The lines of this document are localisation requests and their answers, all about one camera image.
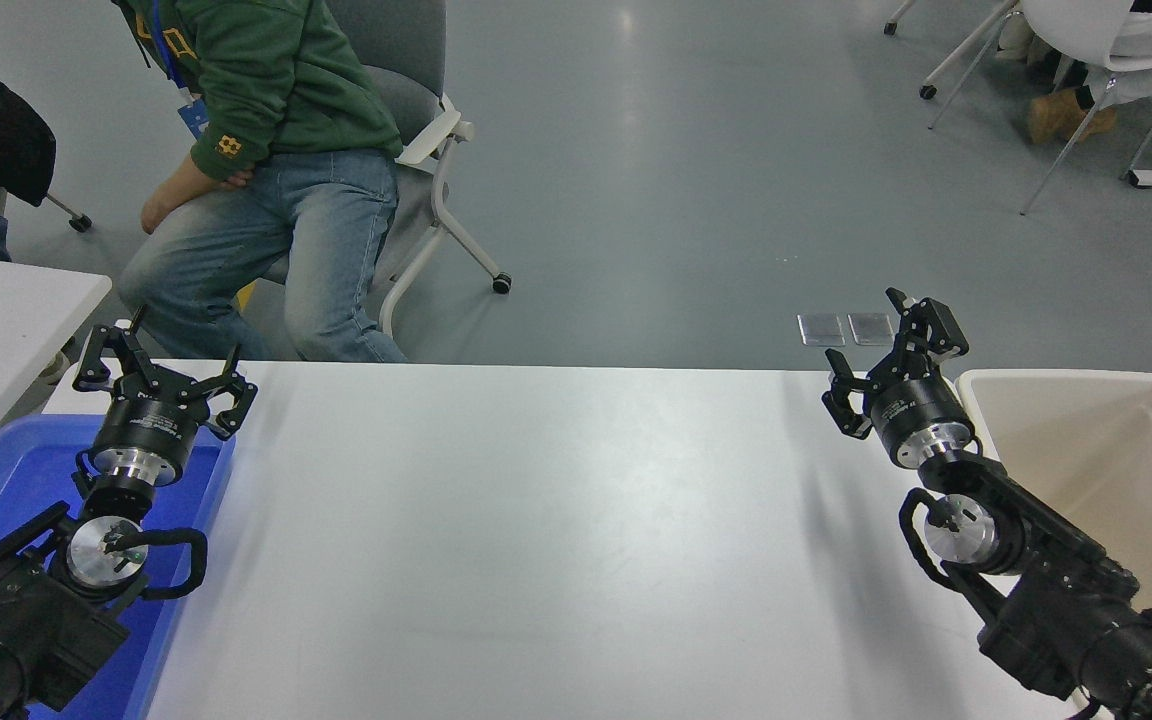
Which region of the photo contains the metal floor plate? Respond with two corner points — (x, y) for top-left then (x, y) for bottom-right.
(848, 312), (897, 347)
(798, 313), (846, 348)

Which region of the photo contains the white grey office chair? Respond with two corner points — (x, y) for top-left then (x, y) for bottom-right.
(236, 0), (513, 346)

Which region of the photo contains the person with tan boots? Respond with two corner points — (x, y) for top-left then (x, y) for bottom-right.
(996, 0), (1152, 146)

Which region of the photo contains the white side table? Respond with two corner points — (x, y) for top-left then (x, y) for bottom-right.
(0, 252), (114, 476)

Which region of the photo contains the chair base with casters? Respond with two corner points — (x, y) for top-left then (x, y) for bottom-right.
(884, 0), (1022, 101)

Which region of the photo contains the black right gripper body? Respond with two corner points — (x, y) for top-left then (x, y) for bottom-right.
(864, 372), (969, 449)

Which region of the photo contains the person's left hand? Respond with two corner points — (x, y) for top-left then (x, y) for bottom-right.
(140, 157), (215, 236)

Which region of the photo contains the seated person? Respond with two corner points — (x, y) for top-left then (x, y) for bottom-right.
(116, 0), (409, 363)

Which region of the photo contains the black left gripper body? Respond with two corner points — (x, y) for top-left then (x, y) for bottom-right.
(91, 385), (205, 463)

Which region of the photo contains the blue lanyard badge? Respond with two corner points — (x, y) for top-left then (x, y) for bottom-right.
(144, 0), (209, 141)

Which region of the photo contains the blue plastic tray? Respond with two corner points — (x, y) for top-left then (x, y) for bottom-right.
(0, 415), (237, 720)

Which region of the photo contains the large pale plastic bin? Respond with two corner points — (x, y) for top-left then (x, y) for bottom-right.
(954, 368), (1152, 720)

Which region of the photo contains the chair with black caster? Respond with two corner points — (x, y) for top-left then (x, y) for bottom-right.
(0, 185), (94, 234)

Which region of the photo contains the white shell chair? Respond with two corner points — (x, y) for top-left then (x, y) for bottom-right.
(928, 0), (1152, 216)

